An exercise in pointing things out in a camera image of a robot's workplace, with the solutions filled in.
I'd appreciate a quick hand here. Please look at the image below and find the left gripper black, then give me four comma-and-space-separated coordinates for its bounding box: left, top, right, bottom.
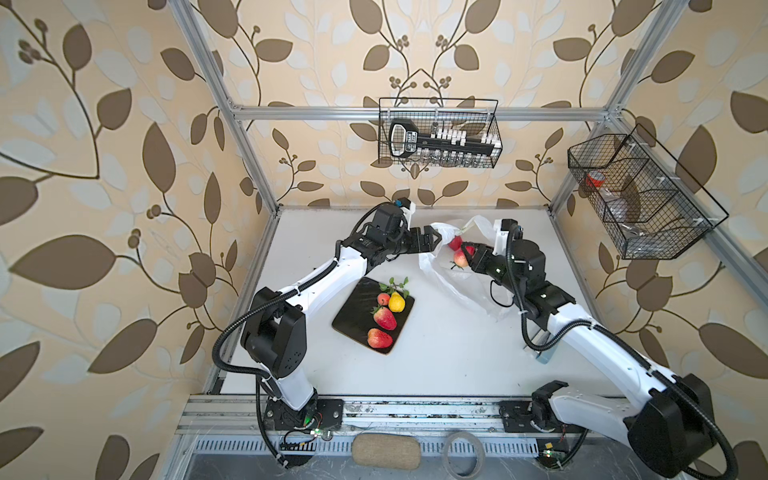
382, 223, 443, 255

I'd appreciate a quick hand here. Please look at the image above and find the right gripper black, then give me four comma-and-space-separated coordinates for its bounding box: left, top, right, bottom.
462, 240, 522, 299

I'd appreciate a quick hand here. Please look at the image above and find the white plastic bag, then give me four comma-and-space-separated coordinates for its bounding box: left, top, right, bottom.
418, 215, 508, 322

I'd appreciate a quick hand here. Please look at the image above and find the green leafy fake sprig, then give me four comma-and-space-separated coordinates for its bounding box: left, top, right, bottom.
379, 277, 410, 299

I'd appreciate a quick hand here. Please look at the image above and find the yellow fake lemon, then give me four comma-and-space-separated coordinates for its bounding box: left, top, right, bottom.
388, 292, 406, 313

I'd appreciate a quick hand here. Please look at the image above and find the large red fake strawberry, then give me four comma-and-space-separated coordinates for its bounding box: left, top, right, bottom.
372, 306, 397, 331

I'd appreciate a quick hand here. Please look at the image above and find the red yellow fake apple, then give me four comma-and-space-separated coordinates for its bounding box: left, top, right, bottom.
367, 328, 394, 350

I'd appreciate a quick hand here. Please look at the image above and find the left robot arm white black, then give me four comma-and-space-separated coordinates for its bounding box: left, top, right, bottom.
211, 199, 442, 469

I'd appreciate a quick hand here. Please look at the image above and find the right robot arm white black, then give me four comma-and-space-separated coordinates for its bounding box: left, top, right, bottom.
459, 219, 739, 479

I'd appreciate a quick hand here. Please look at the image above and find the black square tray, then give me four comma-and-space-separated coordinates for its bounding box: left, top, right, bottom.
331, 277, 415, 355

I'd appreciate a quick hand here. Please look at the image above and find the black socket tool set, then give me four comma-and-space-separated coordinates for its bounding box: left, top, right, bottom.
385, 119, 503, 160

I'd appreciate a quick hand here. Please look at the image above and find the red cup in basket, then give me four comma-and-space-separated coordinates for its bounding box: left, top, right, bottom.
584, 170, 606, 190

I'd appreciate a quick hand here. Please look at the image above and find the grey tape roll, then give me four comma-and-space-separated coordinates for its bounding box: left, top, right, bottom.
441, 431, 486, 480

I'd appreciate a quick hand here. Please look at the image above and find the beige sponge block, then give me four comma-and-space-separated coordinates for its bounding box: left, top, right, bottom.
351, 433, 422, 471

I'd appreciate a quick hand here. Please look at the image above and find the back wire basket black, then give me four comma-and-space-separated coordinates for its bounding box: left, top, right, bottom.
377, 96, 503, 169

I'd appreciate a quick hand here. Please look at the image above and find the wire basket black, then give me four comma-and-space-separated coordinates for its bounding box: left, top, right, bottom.
568, 124, 729, 260
377, 96, 503, 169

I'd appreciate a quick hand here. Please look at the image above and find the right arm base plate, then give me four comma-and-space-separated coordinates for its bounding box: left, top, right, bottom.
499, 400, 560, 433

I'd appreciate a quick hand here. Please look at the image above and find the right wire basket black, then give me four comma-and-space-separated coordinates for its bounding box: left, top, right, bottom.
568, 124, 729, 260

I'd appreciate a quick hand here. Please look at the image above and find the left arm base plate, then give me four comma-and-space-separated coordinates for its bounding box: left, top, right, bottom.
265, 398, 344, 431

